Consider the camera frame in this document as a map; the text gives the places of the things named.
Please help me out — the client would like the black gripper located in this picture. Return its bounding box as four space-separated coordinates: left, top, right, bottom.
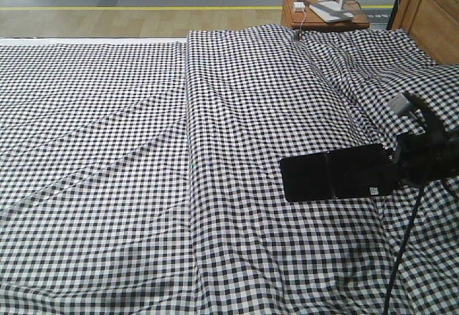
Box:
384 92 458 185

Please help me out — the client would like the black foldable phone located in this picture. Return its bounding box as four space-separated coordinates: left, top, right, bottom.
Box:
280 144 397 202

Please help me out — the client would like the black white checkered blanket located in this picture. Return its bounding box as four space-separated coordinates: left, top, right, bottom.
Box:
185 25 458 314

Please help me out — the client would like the wooden headboard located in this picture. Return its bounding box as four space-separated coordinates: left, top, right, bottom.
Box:
391 0 458 65

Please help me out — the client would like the white charger adapter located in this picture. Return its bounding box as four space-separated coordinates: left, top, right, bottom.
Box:
293 1 306 12

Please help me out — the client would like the wooden nightstand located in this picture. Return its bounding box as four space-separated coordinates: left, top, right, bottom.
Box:
280 0 371 31

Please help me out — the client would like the black white checkered bedsheet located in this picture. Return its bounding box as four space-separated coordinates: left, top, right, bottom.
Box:
1 42 196 314

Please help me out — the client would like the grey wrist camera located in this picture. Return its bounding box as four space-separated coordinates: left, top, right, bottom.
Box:
389 93 416 117

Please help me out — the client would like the white charger cable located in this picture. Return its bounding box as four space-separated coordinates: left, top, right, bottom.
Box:
295 9 308 37

